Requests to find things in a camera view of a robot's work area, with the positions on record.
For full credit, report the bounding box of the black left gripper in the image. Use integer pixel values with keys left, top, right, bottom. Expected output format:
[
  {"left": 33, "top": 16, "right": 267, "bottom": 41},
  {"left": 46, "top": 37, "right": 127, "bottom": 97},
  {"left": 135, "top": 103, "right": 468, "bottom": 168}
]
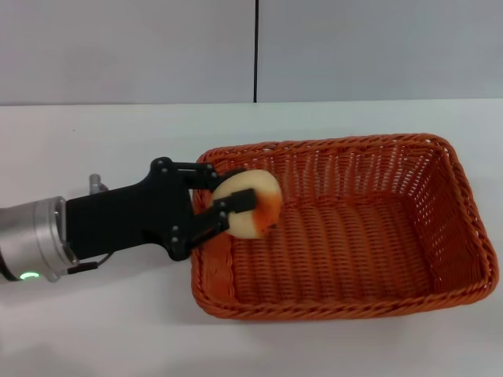
[{"left": 64, "top": 156, "right": 258, "bottom": 262}]

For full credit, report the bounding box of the round peach fruit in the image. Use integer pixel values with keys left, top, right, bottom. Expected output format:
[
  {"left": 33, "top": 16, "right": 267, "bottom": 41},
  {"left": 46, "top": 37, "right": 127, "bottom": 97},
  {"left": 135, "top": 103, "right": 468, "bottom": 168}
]
[{"left": 211, "top": 169, "right": 283, "bottom": 240}]

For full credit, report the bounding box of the orange woven plastic basket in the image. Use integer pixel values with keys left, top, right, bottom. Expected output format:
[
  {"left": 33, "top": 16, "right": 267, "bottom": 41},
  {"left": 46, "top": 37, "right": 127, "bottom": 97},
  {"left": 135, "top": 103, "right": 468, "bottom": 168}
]
[{"left": 191, "top": 132, "right": 495, "bottom": 322}]

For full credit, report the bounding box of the silver cylindrical wrist connector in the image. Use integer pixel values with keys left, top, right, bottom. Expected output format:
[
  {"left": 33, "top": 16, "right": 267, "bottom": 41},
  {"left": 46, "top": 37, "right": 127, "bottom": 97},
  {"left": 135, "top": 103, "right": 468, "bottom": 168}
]
[{"left": 88, "top": 174, "right": 109, "bottom": 194}]

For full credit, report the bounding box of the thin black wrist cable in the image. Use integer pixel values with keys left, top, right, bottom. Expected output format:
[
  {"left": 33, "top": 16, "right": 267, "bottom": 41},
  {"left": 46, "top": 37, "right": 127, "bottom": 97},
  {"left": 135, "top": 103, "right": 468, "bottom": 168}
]
[{"left": 67, "top": 251, "right": 114, "bottom": 274}]

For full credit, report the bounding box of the black vertical wall seam strip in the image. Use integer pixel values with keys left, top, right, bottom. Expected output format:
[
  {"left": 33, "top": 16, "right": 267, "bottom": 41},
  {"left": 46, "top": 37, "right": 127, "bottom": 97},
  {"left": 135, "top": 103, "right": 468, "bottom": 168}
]
[{"left": 252, "top": 0, "right": 260, "bottom": 104}]

